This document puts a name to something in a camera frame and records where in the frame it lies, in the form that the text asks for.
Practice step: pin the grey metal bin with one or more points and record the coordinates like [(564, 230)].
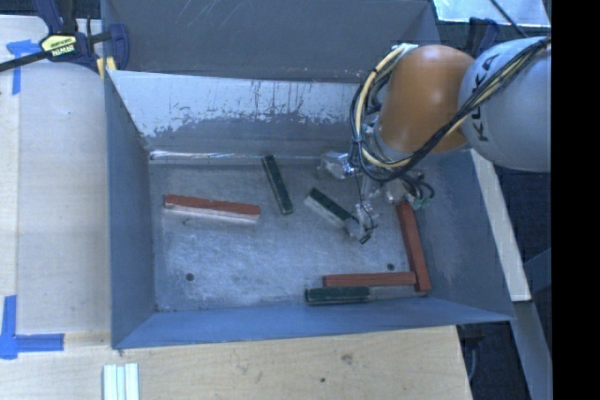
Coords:
[(262, 257)]

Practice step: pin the red-brown flat block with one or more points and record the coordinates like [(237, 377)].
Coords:
[(211, 205), (370, 279), (415, 248)]

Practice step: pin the dark green flat block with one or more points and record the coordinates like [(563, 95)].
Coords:
[(325, 203), (337, 295), (277, 185)]

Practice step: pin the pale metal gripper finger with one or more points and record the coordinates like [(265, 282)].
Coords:
[(367, 220), (353, 227)]

